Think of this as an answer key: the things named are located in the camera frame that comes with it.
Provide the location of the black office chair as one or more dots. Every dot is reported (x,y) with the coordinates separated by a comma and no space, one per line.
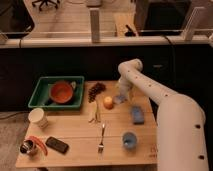
(46,2)

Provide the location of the bunch of dark grapes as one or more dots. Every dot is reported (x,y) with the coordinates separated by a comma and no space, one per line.
(95,90)

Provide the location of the blue cup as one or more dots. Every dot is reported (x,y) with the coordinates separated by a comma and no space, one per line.
(129,140)

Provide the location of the blue sponge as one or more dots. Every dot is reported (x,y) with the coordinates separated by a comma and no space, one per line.
(137,115)

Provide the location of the green plastic bin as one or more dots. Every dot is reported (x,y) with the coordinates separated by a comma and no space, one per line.
(40,96)

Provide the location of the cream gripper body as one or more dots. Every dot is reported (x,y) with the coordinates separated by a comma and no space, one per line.
(130,95)

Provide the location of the light blue towel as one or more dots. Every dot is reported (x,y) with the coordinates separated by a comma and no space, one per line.
(118,99)

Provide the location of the small object in bin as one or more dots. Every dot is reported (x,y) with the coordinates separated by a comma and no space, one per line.
(74,85)

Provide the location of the red chili pepper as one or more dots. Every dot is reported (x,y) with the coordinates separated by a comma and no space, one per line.
(39,143)

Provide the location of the black smartphone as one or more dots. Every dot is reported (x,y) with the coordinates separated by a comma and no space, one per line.
(57,145)

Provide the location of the white paper cup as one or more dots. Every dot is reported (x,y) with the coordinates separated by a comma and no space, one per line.
(38,117)

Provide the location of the orange fruit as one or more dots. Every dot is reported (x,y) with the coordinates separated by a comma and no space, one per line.
(108,102)

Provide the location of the orange bowl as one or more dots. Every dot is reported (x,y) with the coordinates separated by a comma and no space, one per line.
(61,92)

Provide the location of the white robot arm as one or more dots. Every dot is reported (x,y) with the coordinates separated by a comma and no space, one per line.
(181,144)

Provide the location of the small metal cup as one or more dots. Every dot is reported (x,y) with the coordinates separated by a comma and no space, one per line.
(28,147)

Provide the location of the silver fork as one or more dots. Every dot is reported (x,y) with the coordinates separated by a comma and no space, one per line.
(101,145)

